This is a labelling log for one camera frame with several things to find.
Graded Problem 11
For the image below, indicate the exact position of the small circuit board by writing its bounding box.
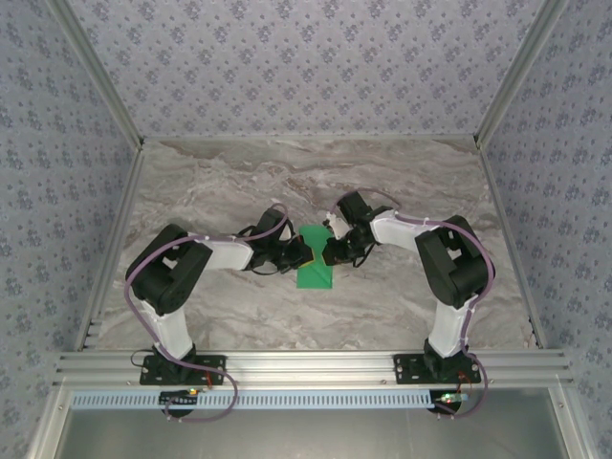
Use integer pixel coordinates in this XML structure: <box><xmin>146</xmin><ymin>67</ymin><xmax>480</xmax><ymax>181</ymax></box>
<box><xmin>159</xmin><ymin>388</ymin><xmax>200</xmax><ymax>408</ymax></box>
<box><xmin>431</xmin><ymin>390</ymin><xmax>472</xmax><ymax>413</ymax></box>

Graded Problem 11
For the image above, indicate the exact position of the left small circuit board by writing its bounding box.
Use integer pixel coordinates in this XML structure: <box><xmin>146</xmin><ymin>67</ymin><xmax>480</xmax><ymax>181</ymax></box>
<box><xmin>159</xmin><ymin>388</ymin><xmax>200</xmax><ymax>408</ymax></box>

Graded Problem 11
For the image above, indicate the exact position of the right small circuit board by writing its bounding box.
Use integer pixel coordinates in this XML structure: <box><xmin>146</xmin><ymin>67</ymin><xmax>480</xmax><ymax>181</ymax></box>
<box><xmin>431</xmin><ymin>390</ymin><xmax>472</xmax><ymax>413</ymax></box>

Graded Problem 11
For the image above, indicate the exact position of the right white camera bracket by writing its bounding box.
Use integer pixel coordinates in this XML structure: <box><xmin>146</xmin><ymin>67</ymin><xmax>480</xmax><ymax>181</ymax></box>
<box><xmin>324</xmin><ymin>213</ymin><xmax>346</xmax><ymax>241</ymax></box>

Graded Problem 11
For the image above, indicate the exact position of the gripper thin black cable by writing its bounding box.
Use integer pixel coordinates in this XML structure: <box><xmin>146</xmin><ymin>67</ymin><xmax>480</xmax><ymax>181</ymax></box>
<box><xmin>350</xmin><ymin>248</ymin><xmax>377</xmax><ymax>271</ymax></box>
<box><xmin>234</xmin><ymin>223</ymin><xmax>288</xmax><ymax>277</ymax></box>

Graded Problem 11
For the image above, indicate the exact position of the right aluminium side rail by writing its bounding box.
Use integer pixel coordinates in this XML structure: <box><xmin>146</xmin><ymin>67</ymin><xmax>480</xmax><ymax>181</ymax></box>
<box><xmin>474</xmin><ymin>138</ymin><xmax>549</xmax><ymax>351</ymax></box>

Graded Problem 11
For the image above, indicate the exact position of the green cloth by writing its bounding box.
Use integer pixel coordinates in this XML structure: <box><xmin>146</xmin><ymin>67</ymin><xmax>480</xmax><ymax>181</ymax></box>
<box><xmin>294</xmin><ymin>223</ymin><xmax>336</xmax><ymax>292</ymax></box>

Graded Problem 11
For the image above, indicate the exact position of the aluminium back rail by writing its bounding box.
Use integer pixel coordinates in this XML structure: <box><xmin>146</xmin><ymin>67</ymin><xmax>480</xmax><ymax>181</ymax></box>
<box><xmin>141</xmin><ymin>134</ymin><xmax>480</xmax><ymax>143</ymax></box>

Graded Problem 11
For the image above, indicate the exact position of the slotted white cable duct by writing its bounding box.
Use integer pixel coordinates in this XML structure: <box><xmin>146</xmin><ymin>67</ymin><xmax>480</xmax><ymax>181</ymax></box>
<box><xmin>70</xmin><ymin>388</ymin><xmax>473</xmax><ymax>411</ymax></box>

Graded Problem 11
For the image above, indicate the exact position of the aluminium corner post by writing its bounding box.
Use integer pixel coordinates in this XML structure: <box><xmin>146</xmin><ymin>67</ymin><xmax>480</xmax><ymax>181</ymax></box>
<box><xmin>472</xmin><ymin>0</ymin><xmax>573</xmax><ymax>145</ymax></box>
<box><xmin>47</xmin><ymin>0</ymin><xmax>146</xmax><ymax>150</ymax></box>

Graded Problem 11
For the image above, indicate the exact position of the right gripper thin black cable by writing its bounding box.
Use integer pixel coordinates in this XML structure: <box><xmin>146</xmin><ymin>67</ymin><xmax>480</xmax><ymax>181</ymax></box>
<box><xmin>350</xmin><ymin>248</ymin><xmax>377</xmax><ymax>271</ymax></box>

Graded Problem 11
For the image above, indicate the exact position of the aluminium cross beam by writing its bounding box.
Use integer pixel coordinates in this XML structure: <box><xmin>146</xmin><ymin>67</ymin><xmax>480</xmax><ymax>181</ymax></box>
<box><xmin>53</xmin><ymin>349</ymin><xmax>575</xmax><ymax>388</ymax></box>

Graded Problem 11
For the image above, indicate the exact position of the left aluminium corner post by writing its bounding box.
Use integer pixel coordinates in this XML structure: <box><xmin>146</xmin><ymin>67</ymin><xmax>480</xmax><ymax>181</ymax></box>
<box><xmin>47</xmin><ymin>0</ymin><xmax>146</xmax><ymax>150</ymax></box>

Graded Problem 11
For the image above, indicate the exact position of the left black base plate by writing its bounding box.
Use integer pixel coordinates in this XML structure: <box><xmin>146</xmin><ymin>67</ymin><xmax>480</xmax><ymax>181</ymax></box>
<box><xmin>139</xmin><ymin>354</ymin><xmax>228</xmax><ymax>386</ymax></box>

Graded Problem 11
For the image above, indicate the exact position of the left aluminium side rail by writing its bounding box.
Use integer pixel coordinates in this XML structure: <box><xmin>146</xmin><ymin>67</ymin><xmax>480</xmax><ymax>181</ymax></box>
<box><xmin>74</xmin><ymin>142</ymin><xmax>147</xmax><ymax>353</ymax></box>

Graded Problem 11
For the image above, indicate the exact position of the aluminium side rail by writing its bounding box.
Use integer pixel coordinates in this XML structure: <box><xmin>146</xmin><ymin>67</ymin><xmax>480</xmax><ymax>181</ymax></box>
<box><xmin>474</xmin><ymin>138</ymin><xmax>549</xmax><ymax>351</ymax></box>
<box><xmin>74</xmin><ymin>142</ymin><xmax>147</xmax><ymax>353</ymax></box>

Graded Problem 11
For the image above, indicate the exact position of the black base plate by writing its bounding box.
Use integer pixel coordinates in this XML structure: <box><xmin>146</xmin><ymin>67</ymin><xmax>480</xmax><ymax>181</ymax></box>
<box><xmin>392</xmin><ymin>353</ymin><xmax>480</xmax><ymax>386</ymax></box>
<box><xmin>139</xmin><ymin>354</ymin><xmax>228</xmax><ymax>386</ymax></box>

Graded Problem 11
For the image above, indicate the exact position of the left gripper thin black cable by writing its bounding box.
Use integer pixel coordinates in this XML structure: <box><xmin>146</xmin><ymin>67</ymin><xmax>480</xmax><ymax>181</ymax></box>
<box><xmin>234</xmin><ymin>223</ymin><xmax>288</xmax><ymax>277</ymax></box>

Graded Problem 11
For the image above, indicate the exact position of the right aluminium corner post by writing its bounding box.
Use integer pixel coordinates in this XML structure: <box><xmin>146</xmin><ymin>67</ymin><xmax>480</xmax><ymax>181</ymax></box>
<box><xmin>472</xmin><ymin>0</ymin><xmax>573</xmax><ymax>145</ymax></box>

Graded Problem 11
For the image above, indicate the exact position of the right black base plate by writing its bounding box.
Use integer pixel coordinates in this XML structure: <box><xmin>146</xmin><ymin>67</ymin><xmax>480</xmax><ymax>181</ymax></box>
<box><xmin>392</xmin><ymin>353</ymin><xmax>480</xmax><ymax>386</ymax></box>

